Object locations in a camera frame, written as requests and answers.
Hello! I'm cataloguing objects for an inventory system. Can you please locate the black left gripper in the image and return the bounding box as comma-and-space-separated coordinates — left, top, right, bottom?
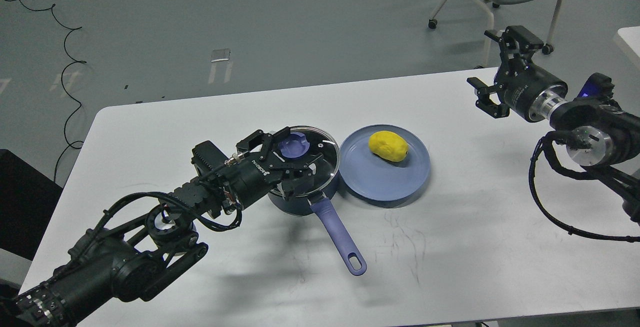
227, 126, 325, 210

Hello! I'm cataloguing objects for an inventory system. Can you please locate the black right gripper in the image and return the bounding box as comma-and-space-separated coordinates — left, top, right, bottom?
466, 25, 569, 122

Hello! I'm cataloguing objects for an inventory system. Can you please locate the glass pot lid blue knob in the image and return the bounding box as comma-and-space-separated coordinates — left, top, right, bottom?
270, 125, 341, 199

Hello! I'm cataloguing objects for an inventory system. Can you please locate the yellow potato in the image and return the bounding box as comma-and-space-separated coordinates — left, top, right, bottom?
368, 129, 409, 163

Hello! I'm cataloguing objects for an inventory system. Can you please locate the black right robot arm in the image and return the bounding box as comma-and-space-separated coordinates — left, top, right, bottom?
466, 25, 640, 243

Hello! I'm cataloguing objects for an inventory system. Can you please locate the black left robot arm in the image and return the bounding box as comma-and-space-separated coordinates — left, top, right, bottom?
1, 127, 337, 327

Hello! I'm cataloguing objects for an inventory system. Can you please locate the blue round plate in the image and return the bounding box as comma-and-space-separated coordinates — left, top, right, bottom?
339, 124, 431, 202

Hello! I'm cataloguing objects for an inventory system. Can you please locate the silver floor socket plate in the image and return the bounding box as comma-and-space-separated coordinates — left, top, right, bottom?
210, 47, 231, 63

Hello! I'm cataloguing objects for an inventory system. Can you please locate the white table corner right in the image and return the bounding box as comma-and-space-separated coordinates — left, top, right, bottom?
613, 26, 640, 70

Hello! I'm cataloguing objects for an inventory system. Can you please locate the black box at left edge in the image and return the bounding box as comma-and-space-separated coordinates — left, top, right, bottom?
0, 149, 63, 261

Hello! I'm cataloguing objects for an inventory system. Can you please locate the dark blue saucepan purple handle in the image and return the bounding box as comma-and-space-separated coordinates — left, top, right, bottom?
267, 170, 367, 276

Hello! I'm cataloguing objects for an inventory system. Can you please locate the black cable on floor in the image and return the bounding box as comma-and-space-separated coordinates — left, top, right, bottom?
0, 0, 103, 183

